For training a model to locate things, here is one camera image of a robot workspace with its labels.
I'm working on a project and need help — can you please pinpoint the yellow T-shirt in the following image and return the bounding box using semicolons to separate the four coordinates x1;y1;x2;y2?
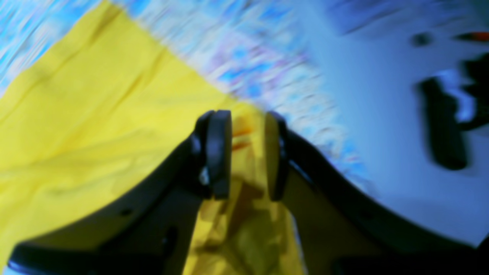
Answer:
0;1;306;275

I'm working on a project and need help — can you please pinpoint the patterned blue tile tablecloth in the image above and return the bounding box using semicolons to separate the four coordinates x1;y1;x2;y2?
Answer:
1;0;377;196

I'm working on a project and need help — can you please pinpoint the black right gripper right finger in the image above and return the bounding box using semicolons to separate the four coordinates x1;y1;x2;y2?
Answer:
264;111;488;275

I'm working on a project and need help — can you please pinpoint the black red table clamp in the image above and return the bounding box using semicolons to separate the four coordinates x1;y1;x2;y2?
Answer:
417;53;488;170

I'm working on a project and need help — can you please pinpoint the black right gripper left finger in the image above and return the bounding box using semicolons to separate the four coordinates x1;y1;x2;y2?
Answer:
8;110;232;275

